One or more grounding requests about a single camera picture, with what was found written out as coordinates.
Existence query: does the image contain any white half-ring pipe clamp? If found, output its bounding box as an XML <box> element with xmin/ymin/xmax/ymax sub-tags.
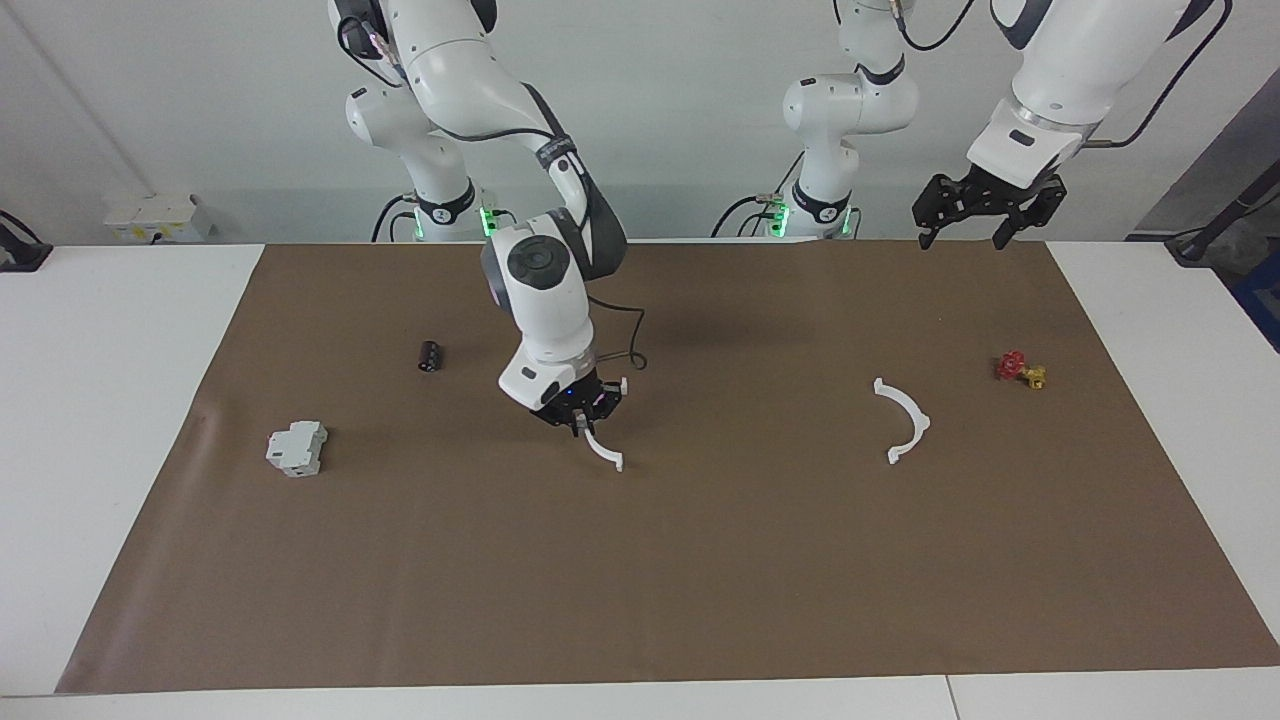
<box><xmin>872</xmin><ymin>376</ymin><xmax>933</xmax><ymax>467</ymax></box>
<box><xmin>583</xmin><ymin>376</ymin><xmax>629</xmax><ymax>474</ymax></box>

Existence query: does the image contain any black stand with pole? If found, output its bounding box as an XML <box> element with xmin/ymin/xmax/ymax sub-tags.
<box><xmin>1165</xmin><ymin>160</ymin><xmax>1280</xmax><ymax>268</ymax></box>

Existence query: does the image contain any brown paper table mat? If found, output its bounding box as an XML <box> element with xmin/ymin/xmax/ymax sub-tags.
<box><xmin>54</xmin><ymin>239</ymin><xmax>1280</xmax><ymax>695</ymax></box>

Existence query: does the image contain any blue box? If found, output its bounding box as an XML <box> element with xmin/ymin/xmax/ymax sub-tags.
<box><xmin>1231</xmin><ymin>248</ymin><xmax>1280</xmax><ymax>355</ymax></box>

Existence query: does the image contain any white circuit breaker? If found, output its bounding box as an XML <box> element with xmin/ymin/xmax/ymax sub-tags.
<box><xmin>264</xmin><ymin>419</ymin><xmax>330</xmax><ymax>479</ymax></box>

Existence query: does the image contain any black stand base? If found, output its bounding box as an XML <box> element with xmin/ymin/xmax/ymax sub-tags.
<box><xmin>0</xmin><ymin>209</ymin><xmax>54</xmax><ymax>274</ymax></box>

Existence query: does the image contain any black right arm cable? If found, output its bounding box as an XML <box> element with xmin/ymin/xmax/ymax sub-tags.
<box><xmin>430</xmin><ymin>85</ymin><xmax>650</xmax><ymax>374</ymax></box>

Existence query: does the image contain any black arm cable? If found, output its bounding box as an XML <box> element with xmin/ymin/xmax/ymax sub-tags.
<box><xmin>893</xmin><ymin>0</ymin><xmax>1234</xmax><ymax>150</ymax></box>
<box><xmin>430</xmin><ymin>85</ymin><xmax>650</xmax><ymax>374</ymax></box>

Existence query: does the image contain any red-handled brass valve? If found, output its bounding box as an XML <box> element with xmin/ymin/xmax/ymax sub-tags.
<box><xmin>993</xmin><ymin>349</ymin><xmax>1049</xmax><ymax>392</ymax></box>

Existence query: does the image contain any black base cable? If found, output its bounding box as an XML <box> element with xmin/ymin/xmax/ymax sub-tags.
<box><xmin>711</xmin><ymin>150</ymin><xmax>807</xmax><ymax>240</ymax></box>
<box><xmin>371</xmin><ymin>193</ymin><xmax>421</xmax><ymax>244</ymax></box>

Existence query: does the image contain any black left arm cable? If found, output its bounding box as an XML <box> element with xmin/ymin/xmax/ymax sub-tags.
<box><xmin>893</xmin><ymin>0</ymin><xmax>1234</xmax><ymax>150</ymax></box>

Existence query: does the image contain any white wall socket box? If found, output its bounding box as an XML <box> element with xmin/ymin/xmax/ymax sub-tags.
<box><xmin>102</xmin><ymin>191</ymin><xmax>217</xmax><ymax>244</ymax></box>

